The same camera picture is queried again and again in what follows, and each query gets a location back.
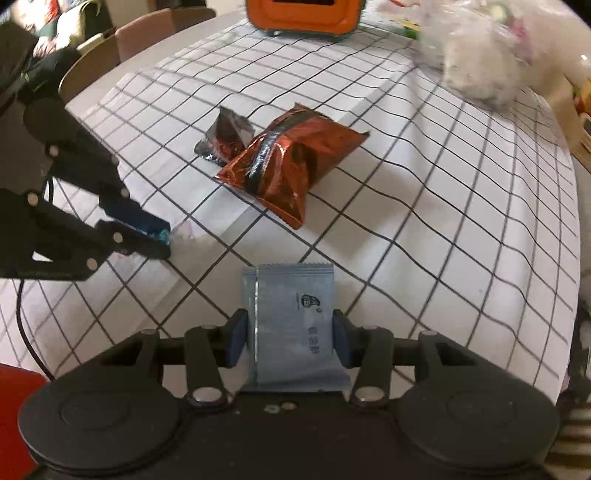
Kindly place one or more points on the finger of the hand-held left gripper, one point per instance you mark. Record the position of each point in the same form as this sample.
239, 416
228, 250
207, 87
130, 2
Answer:
134, 242
134, 214

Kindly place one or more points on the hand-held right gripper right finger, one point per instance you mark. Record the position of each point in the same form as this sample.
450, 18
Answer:
342, 344

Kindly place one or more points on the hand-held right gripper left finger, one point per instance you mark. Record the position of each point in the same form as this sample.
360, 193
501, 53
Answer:
238, 344

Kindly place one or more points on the small white snack packet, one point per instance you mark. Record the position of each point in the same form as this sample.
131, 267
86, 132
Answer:
184, 237

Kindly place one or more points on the light blue snack packet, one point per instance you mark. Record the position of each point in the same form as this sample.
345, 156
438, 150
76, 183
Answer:
295, 314

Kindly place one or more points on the wooden chair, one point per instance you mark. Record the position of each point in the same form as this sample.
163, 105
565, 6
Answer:
87, 69
194, 16

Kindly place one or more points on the dark foil snack packet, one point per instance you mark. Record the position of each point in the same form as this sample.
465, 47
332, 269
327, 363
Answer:
226, 134

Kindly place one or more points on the white checked tablecloth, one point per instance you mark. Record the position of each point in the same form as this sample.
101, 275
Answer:
415, 230

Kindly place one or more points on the pink padded chair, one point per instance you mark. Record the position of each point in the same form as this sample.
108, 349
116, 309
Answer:
143, 37

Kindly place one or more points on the brown orange snack bag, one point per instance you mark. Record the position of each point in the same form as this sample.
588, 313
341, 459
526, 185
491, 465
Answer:
300, 157

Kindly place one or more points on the striped cloth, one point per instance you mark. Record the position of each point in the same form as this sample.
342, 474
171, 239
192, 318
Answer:
572, 438

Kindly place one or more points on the orange appliance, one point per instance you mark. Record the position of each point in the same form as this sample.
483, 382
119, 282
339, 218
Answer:
300, 18

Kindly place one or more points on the white plastic bag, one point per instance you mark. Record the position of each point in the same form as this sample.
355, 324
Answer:
480, 64

